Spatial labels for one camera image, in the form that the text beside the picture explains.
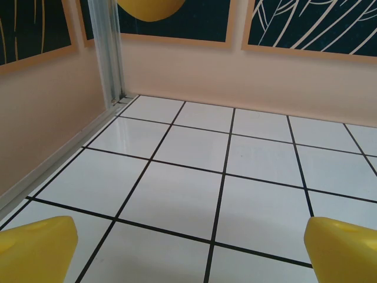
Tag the aluminium frame post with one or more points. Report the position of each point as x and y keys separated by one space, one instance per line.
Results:
x=107 y=44

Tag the dark wall panel golden oval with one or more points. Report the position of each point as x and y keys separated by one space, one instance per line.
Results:
x=200 y=17

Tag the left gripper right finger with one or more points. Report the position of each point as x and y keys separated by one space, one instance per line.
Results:
x=344 y=253

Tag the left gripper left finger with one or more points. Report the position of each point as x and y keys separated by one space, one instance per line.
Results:
x=32 y=253

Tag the aluminium side rail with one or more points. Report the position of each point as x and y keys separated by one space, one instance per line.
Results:
x=59 y=157

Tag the dark wall panel leaf outlines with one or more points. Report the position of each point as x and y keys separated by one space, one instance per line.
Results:
x=309 y=23

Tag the dark wall panel gold lines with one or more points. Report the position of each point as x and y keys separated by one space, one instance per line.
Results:
x=29 y=29

